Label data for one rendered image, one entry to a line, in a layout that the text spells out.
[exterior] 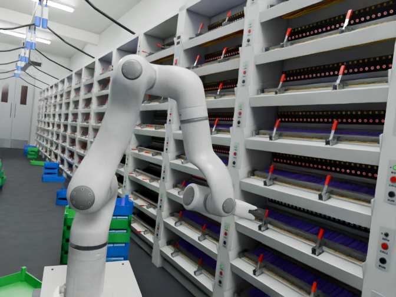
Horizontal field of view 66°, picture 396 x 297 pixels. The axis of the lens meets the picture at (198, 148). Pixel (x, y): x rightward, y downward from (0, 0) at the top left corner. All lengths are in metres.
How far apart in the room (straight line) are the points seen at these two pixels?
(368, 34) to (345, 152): 0.38
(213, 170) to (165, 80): 0.31
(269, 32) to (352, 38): 0.50
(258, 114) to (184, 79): 0.64
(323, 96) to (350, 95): 0.10
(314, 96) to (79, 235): 0.93
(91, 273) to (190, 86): 0.66
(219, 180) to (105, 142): 0.36
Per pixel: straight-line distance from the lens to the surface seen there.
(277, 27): 1.63
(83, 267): 1.07
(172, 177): 2.05
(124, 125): 0.94
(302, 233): 1.30
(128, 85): 0.88
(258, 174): 1.45
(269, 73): 1.55
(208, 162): 0.91
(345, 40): 1.21
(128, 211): 1.83
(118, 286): 1.23
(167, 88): 0.95
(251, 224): 1.43
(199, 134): 0.92
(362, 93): 1.12
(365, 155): 1.09
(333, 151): 1.14
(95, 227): 1.04
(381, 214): 1.06
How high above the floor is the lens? 0.88
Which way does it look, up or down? 2 degrees down
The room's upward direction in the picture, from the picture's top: 6 degrees clockwise
